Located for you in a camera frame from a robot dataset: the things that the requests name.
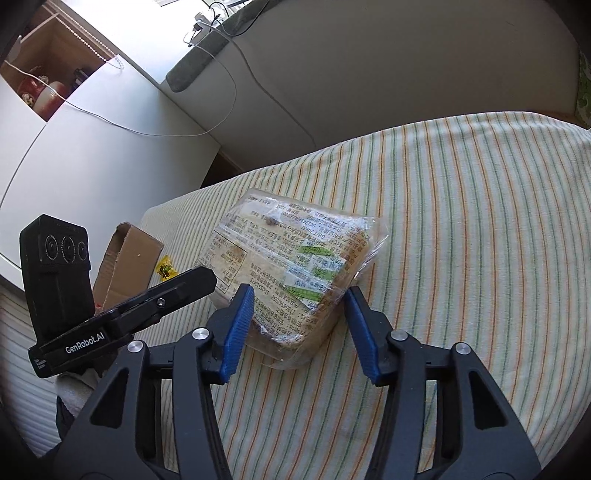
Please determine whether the person's left hand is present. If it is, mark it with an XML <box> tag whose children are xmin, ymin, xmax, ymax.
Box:
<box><xmin>55</xmin><ymin>367</ymin><xmax>102</xmax><ymax>411</ymax></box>

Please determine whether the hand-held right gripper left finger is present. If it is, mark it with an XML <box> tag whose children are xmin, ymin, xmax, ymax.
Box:
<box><xmin>53</xmin><ymin>284</ymin><xmax>256</xmax><ymax>480</ymax></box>

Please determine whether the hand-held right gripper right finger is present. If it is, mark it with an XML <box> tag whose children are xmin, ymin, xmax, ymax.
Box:
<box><xmin>344</xmin><ymin>286</ymin><xmax>543</xmax><ymax>480</ymax></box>

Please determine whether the red white jar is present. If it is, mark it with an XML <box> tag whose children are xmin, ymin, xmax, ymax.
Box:
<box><xmin>34</xmin><ymin>80</ymin><xmax>70</xmax><ymax>116</ymax></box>

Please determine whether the grey cable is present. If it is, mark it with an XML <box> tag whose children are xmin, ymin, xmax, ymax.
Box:
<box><xmin>203</xmin><ymin>14</ymin><xmax>319</xmax><ymax>151</ymax></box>

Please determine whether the white power adapter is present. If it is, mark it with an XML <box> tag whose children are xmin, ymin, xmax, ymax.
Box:
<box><xmin>191</xmin><ymin>11</ymin><xmax>218</xmax><ymax>33</ymax></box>

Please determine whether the clear sandwich package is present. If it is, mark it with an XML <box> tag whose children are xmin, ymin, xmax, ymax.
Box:
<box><xmin>203</xmin><ymin>187</ymin><xmax>389</xmax><ymax>370</ymax></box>

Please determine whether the brown cardboard box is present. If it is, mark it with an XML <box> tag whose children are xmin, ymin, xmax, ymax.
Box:
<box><xmin>92</xmin><ymin>223</ymin><xmax>165</xmax><ymax>315</ymax></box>

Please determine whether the thin white cable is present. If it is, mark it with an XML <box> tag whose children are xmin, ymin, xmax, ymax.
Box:
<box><xmin>0</xmin><ymin>41</ymin><xmax>238</xmax><ymax>138</ymax></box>

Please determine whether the white cupboard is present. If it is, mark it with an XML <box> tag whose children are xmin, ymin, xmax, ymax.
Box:
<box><xmin>0</xmin><ymin>0</ymin><xmax>222</xmax><ymax>282</ymax></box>

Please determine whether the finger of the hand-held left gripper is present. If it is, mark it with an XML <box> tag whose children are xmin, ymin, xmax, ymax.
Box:
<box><xmin>95</xmin><ymin>267</ymin><xmax>218</xmax><ymax>342</ymax></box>

